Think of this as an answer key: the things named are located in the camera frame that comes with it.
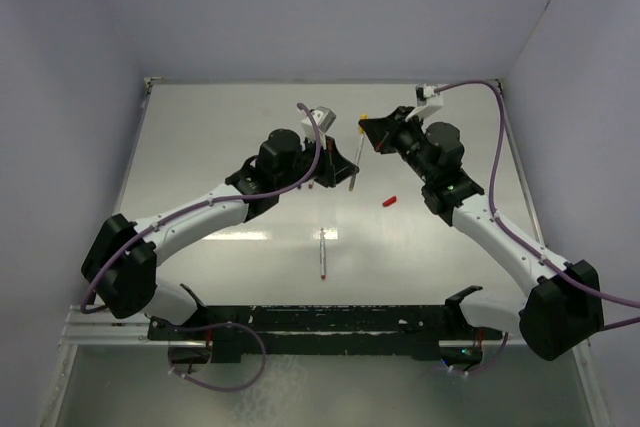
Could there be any red marker pen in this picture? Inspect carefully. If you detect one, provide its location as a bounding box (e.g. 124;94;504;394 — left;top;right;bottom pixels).
319;228;327;281

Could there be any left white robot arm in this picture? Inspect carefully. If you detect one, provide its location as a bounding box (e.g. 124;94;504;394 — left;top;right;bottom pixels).
81;129;359;339

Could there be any red pen cap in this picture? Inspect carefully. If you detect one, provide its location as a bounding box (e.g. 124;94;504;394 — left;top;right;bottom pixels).
382;196;397;207

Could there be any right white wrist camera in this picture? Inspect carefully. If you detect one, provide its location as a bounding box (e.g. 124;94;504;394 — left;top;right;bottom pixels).
405;84;444;122

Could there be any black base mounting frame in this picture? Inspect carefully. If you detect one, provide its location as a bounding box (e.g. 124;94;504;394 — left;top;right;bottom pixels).
148;305;503;363

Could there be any aluminium rail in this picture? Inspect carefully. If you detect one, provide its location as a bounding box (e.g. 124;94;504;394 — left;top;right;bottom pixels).
490;79;557;279
59;306;149;347

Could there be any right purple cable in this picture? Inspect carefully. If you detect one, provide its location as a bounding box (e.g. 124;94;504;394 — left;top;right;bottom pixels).
433;79;640;381

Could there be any purple cable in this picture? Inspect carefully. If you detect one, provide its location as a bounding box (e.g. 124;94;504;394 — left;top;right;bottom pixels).
433;79;640;381
79;102;324;391

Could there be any aluminium rail right side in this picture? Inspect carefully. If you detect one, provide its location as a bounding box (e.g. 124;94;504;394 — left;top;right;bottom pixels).
490;79;557;279

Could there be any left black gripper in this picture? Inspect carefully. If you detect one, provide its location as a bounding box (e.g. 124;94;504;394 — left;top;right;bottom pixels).
276;134;357;190

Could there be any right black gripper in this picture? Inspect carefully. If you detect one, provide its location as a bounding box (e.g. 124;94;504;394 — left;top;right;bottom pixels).
361;106;434;184

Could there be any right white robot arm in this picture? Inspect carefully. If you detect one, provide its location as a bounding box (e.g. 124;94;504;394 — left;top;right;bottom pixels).
358;107;604;361

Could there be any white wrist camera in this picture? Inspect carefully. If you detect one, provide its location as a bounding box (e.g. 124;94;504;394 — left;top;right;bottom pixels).
301;107;336;140
405;84;444;122

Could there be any aluminium rail front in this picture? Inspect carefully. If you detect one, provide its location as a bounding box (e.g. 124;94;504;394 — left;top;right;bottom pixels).
59;306;149;347

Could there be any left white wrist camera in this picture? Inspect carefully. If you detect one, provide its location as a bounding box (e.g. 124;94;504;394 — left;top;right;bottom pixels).
301;107;336;140

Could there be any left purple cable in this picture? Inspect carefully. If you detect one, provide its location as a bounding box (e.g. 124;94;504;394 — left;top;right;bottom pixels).
79;102;324;391

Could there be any yellow marker pen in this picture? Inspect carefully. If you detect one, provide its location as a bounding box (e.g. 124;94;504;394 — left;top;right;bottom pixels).
348;133;365;192

